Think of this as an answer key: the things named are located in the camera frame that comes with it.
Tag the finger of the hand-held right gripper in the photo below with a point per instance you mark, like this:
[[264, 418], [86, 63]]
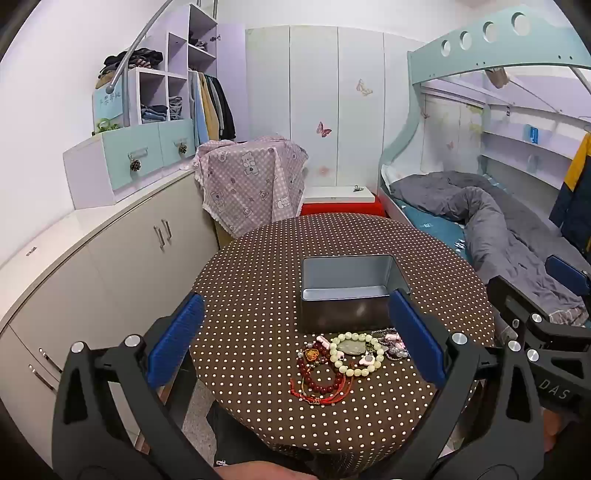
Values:
[[512, 300], [569, 275]]

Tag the grey duvet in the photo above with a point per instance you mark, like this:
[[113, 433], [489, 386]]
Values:
[[498, 217]]

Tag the yellow and navy jacket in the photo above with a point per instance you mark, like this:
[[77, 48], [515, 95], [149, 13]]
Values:
[[575, 194]]

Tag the beige butterfly sticker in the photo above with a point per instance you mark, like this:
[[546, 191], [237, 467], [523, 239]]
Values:
[[364, 86]]

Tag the folded jeans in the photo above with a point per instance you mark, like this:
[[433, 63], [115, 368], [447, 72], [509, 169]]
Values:
[[153, 113]]

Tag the red box with white lid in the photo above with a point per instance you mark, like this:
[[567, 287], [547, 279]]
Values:
[[339, 196]]

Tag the small blue box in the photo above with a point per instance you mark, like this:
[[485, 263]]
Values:
[[533, 134]]

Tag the pink printed cloth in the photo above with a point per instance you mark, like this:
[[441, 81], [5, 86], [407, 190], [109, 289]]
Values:
[[249, 180]]

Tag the folded grey clothes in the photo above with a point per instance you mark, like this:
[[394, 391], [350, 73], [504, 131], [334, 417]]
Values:
[[176, 107]]

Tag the lilac cubby shelf unit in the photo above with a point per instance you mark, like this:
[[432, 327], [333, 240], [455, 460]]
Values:
[[178, 46]]

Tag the wide teal drawer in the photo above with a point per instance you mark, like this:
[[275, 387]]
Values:
[[124, 157]]

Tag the black hanging coat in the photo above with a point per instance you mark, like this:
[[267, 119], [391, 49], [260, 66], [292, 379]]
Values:
[[227, 110]]

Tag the teal bunk bed frame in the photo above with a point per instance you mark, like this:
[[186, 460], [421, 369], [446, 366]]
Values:
[[461, 55]]

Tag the curved silver pole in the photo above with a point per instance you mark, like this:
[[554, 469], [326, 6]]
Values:
[[134, 46]]

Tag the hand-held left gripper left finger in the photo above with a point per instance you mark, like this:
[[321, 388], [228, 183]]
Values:
[[178, 339]]

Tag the blue bedsheet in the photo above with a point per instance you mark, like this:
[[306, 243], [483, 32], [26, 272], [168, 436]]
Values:
[[434, 226]]

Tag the tan hanging coat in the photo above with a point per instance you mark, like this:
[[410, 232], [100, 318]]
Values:
[[212, 108]]

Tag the light blue hanging garment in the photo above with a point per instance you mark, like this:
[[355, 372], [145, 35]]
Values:
[[199, 110]]

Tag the brown hanging cloth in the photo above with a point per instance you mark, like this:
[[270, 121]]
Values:
[[497, 77]]

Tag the green jade pendant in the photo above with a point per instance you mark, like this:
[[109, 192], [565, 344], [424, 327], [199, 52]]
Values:
[[353, 347]]

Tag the brown polka dot tablecloth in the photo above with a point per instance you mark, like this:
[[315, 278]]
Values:
[[249, 300]]

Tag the white low cabinet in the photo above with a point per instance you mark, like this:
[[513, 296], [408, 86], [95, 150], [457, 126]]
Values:
[[92, 258]]

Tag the narrow teal drawer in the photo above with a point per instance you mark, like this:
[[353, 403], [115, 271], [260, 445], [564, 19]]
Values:
[[175, 138]]

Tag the pile of dark clothes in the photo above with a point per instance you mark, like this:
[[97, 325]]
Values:
[[134, 59]]

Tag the small green toy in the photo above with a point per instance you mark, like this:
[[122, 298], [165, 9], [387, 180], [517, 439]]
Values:
[[102, 125]]

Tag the person's dark trousers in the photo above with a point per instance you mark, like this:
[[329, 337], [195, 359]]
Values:
[[240, 434]]

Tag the grey metal tin box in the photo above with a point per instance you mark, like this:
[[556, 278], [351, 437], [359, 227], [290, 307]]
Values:
[[344, 302]]

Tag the pink butterfly sticker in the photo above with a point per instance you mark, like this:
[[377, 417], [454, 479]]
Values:
[[323, 129]]

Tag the pink flower sticker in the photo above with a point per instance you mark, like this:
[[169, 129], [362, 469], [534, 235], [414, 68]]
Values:
[[323, 171]]

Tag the white wardrobe doors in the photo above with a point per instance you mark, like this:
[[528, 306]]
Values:
[[314, 92]]

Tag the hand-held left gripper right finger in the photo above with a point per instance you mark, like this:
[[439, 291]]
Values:
[[415, 337]]

